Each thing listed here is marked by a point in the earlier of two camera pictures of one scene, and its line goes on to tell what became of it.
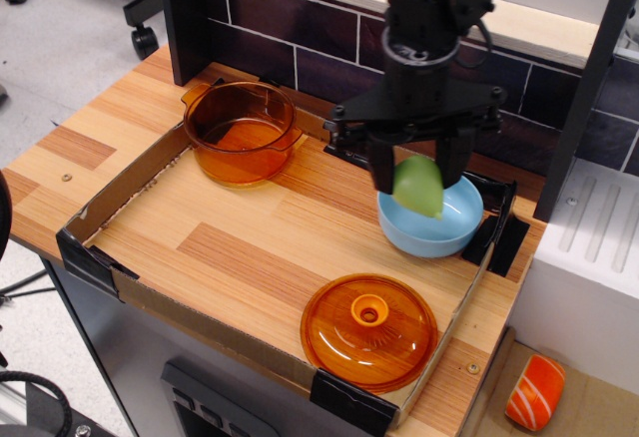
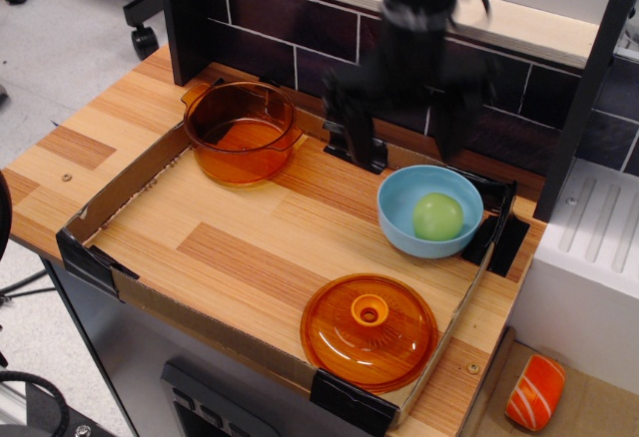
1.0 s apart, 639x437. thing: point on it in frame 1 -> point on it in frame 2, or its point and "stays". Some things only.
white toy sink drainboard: x=582 y=287 stays
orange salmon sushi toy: x=536 y=393 stays
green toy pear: x=417 y=183 -> x=437 y=218
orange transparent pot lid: x=373 y=331 stays
